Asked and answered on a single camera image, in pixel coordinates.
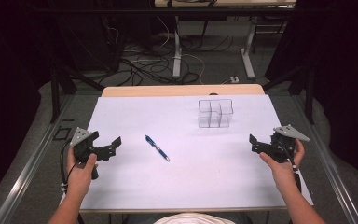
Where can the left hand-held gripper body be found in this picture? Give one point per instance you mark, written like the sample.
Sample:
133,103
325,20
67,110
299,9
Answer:
82,146

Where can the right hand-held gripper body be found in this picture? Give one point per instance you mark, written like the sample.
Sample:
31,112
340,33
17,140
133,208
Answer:
281,146

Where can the blue pen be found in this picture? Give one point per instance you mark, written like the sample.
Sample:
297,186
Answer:
157,148

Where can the clear acrylic organizer box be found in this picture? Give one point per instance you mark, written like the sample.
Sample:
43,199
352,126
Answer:
215,113

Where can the person's right hand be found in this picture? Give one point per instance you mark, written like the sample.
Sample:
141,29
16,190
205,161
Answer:
284,169

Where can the person's left hand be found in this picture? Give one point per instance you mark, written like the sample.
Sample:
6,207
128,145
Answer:
80,175

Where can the black metal stand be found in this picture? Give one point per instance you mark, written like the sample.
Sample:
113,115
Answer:
307,93
56,93

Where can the white power plug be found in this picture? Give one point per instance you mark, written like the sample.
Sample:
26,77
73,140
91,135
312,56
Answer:
234,79

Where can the white table mat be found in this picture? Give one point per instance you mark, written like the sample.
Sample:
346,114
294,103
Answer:
183,180

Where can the wooden table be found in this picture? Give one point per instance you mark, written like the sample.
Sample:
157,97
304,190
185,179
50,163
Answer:
180,90

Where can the person's white shirt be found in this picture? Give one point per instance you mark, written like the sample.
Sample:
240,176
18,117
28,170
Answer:
194,219

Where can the black curtain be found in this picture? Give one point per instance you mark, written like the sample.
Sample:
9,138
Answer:
9,77
345,68

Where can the white-legged background desk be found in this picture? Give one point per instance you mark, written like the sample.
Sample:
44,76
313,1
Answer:
177,56

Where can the black crossbar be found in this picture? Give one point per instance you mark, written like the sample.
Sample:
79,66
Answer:
136,10

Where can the aluminium rail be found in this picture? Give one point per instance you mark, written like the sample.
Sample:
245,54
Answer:
332,168
28,168

